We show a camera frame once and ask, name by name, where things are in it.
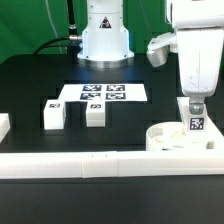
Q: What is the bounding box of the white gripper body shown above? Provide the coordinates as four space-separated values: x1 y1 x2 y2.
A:
147 28 223 104

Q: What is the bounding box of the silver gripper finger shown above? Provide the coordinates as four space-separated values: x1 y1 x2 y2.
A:
189 102 204 116

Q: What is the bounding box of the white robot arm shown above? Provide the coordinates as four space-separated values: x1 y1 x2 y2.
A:
78 0 224 115

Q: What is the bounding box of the white U-shaped fence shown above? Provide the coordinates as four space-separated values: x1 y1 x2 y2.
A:
0 113 224 180

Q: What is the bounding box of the white marker sheet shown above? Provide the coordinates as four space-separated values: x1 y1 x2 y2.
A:
59 83 147 102

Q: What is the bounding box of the black cable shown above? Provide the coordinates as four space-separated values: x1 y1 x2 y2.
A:
32 0 83 56

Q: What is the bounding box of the grey thin cable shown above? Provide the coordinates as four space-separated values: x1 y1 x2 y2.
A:
44 0 64 55

